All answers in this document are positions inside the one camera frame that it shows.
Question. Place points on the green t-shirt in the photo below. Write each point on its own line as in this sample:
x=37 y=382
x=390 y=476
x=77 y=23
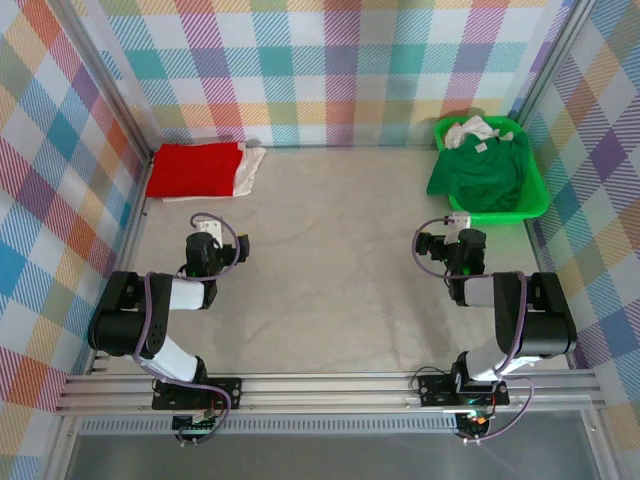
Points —
x=470 y=170

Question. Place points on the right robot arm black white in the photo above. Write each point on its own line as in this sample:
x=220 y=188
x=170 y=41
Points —
x=545 y=325

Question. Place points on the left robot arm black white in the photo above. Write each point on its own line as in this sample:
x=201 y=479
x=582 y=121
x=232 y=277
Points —
x=120 y=325

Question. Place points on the folded white t-shirt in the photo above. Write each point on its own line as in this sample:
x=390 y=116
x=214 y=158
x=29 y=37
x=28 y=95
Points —
x=250 y=170

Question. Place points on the green plastic basket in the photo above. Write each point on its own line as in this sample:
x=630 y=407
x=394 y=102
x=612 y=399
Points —
x=537 y=200

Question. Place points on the folded red t-shirt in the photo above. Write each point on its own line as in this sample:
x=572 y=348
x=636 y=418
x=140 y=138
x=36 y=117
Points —
x=195 y=170

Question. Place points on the crumpled white t-shirt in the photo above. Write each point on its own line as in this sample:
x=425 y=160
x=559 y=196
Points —
x=470 y=127

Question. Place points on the black controller board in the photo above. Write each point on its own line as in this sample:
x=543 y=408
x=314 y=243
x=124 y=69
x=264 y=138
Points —
x=475 y=422
x=195 y=425

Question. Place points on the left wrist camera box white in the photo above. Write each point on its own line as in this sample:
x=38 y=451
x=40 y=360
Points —
x=209 y=230

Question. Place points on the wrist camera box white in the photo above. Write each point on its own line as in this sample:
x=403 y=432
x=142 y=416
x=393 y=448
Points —
x=460 y=221
x=209 y=230

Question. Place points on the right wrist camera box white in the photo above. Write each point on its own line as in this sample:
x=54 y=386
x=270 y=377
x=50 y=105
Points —
x=460 y=221

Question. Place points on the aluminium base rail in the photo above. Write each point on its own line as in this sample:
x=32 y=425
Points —
x=325 y=390

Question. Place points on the aluminium corner post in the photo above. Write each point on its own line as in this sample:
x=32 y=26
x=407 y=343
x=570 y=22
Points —
x=552 y=65
x=107 y=85

